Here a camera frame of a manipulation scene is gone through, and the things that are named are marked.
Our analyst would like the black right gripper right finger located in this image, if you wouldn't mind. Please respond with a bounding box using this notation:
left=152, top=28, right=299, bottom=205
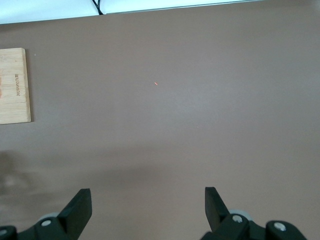
left=201, top=186, right=307, bottom=240

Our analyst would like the brown table mat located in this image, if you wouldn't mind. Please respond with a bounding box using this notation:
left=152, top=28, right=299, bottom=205
left=0, top=1, right=320, bottom=240

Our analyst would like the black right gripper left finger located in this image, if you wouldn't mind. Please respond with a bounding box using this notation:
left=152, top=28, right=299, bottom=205
left=0, top=188, right=93, bottom=240

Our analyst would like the thin black cable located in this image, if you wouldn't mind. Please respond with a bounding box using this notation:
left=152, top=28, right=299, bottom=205
left=91, top=0, right=104, bottom=16

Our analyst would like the bamboo cutting board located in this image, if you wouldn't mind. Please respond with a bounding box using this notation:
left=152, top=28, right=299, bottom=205
left=0, top=47, right=34, bottom=125

